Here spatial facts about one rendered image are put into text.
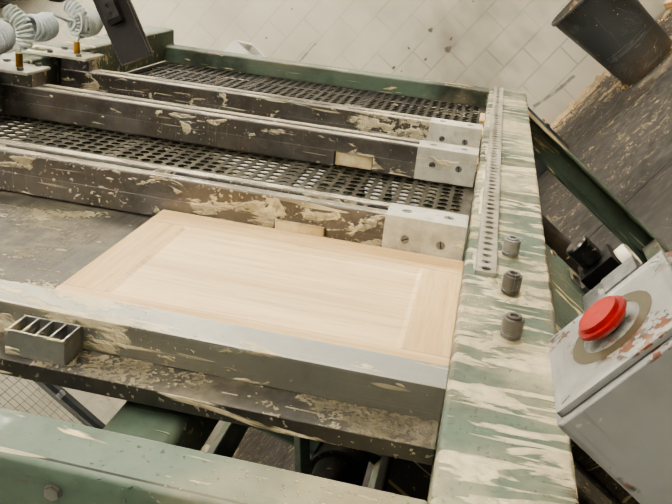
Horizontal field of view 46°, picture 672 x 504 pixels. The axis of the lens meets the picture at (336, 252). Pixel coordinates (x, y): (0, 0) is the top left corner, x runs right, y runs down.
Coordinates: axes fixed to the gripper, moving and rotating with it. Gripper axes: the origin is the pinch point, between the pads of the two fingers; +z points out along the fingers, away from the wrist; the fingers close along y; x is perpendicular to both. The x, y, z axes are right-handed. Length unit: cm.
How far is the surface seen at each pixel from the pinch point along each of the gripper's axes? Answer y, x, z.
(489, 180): -74, 31, 43
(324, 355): -1.2, 5.6, 38.5
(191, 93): -120, -29, 7
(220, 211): -45, -12, 26
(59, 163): -48, -34, 10
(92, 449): 20.9, -9.9, 31.6
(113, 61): -158, -57, -10
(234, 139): -92, -16, 19
